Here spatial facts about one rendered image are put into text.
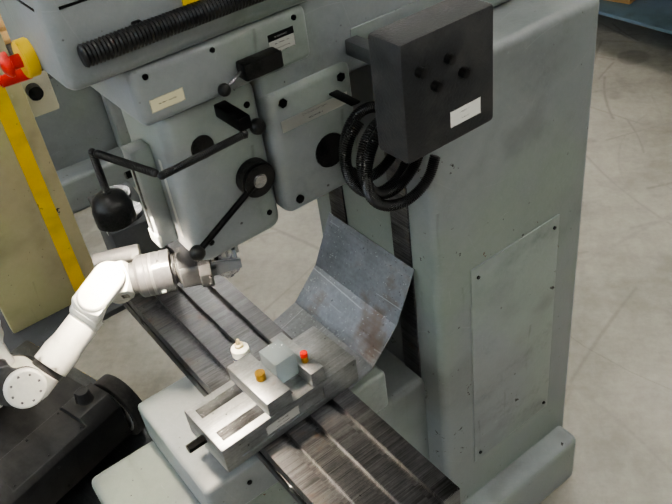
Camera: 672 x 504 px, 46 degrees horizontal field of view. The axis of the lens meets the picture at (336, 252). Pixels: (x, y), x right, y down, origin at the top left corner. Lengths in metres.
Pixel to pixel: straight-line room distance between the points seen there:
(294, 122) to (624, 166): 2.86
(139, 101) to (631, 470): 2.03
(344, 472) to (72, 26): 0.96
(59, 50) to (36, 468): 1.35
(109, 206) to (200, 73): 0.29
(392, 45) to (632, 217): 2.68
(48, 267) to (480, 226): 2.23
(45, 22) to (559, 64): 1.04
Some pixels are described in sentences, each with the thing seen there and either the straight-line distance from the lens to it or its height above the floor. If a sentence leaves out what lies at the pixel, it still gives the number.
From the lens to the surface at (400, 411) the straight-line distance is 2.04.
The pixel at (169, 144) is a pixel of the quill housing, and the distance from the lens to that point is 1.36.
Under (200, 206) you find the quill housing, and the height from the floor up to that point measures 1.44.
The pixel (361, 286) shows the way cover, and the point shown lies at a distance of 1.90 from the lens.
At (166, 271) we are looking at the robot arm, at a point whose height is 1.26.
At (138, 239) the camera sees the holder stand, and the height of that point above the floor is 1.06.
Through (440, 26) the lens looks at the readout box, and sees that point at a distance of 1.25.
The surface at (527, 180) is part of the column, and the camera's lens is 1.82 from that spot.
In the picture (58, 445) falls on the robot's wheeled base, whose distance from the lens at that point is 2.31.
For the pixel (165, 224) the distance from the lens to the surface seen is 1.51.
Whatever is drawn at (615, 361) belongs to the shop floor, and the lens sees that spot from 3.09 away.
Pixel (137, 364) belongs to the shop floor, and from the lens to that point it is 3.31.
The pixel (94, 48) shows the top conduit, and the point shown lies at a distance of 1.18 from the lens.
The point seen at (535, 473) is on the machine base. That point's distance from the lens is 2.50.
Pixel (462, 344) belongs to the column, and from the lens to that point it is 1.93.
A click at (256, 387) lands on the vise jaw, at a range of 1.64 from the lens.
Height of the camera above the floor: 2.21
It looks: 38 degrees down
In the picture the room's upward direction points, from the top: 9 degrees counter-clockwise
